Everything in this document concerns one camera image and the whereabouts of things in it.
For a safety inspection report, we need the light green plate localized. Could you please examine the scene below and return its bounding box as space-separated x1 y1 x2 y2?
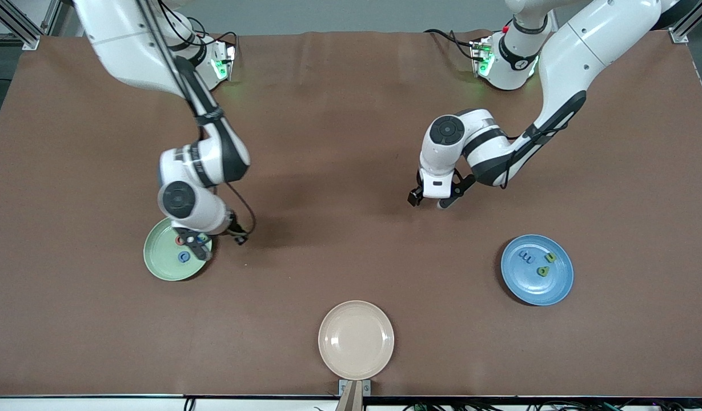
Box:
143 213 213 281

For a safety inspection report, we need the brown table cloth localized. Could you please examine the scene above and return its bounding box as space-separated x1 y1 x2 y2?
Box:
0 29 702 397

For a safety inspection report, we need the blue plate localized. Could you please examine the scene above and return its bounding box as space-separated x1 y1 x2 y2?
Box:
500 234 574 307

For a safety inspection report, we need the beige plate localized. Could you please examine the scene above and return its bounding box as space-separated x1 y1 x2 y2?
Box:
318 300 395 381

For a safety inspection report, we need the black table edge strip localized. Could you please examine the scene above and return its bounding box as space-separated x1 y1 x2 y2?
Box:
0 393 702 400

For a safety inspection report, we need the metal base connector bracket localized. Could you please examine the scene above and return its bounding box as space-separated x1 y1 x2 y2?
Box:
211 39 237 82
470 37 495 78

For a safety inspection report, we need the black arm base cable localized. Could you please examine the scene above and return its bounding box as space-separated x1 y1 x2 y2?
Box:
198 27 240 65
424 29 478 61

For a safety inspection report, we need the grey metal clamp bracket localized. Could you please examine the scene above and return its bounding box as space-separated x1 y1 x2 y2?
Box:
338 379 372 397

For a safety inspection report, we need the beige camera pole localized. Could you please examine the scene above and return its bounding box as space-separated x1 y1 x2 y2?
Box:
335 381 364 411

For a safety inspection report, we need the upright aluminium frame profile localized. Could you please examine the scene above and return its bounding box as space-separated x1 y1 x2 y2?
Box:
41 0 63 36

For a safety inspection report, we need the slanted aluminium frame profile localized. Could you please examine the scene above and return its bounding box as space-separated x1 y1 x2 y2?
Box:
669 0 702 43
0 0 41 51

